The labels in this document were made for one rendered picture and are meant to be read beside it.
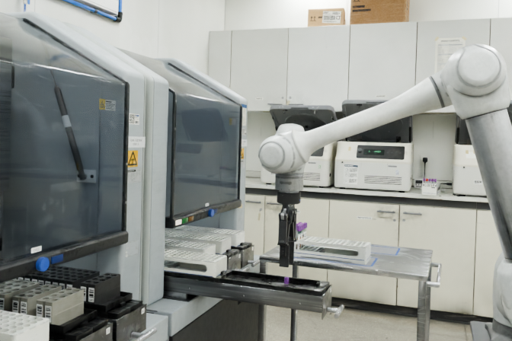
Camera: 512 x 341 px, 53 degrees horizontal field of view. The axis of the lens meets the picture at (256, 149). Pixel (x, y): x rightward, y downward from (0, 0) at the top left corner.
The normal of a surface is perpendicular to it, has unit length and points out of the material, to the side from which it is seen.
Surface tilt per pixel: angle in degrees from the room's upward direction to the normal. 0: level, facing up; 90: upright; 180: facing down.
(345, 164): 90
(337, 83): 90
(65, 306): 90
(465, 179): 90
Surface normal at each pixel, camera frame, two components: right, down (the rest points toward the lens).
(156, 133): 0.94, 0.04
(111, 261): -0.33, 0.01
